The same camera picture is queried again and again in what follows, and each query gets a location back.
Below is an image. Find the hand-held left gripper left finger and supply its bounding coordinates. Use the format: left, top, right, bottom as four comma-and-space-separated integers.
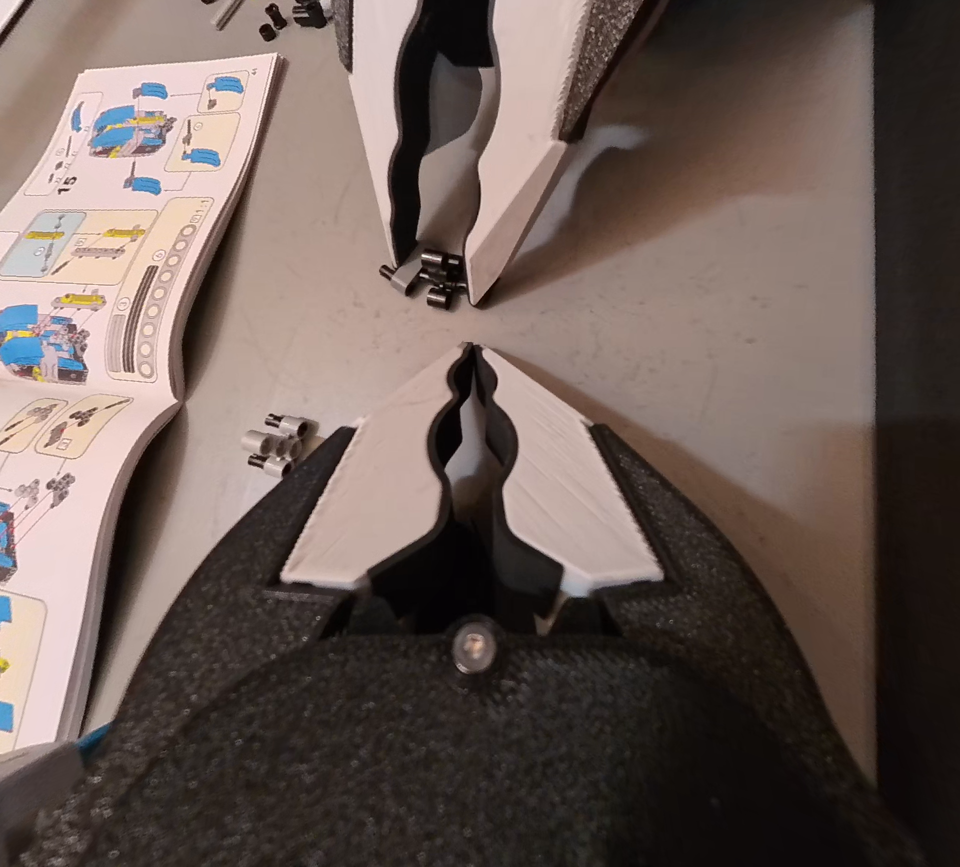
279, 342, 477, 592

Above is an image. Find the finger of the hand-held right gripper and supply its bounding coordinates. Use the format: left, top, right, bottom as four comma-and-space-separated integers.
351, 0, 445, 272
465, 0, 614, 305

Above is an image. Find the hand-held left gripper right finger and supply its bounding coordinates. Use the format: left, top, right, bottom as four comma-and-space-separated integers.
475, 344, 666, 636

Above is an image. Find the light grey connector assembly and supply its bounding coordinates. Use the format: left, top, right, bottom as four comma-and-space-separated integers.
241, 413, 320, 474

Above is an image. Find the black cross connector piece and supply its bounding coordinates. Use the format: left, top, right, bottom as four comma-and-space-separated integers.
416, 248, 470, 311

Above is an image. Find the grey brick with black pins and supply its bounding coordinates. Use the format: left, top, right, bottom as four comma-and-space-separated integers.
378, 253, 429, 297

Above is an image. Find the grey desk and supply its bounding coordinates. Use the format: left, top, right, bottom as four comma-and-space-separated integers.
0, 0, 879, 793

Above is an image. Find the open instruction booklet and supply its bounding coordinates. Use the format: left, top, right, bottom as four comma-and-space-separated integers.
0, 53, 288, 756

